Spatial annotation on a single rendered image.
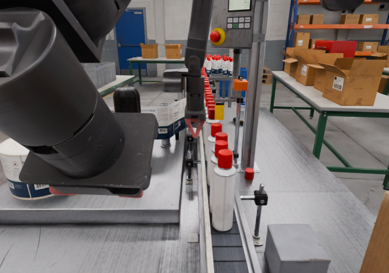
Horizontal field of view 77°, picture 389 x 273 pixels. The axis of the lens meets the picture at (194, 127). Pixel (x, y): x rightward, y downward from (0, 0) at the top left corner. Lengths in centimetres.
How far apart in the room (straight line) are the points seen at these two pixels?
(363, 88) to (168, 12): 698
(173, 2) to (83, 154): 844
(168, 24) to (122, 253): 814
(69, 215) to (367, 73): 223
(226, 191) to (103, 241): 35
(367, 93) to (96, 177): 237
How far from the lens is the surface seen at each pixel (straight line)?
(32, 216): 86
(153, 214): 74
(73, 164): 19
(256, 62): 89
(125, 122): 22
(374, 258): 50
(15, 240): 84
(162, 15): 857
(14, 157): 83
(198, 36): 72
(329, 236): 80
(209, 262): 55
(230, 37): 91
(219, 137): 64
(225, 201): 60
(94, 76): 277
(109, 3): 20
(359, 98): 245
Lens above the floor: 133
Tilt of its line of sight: 20 degrees down
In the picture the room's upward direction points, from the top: straight up
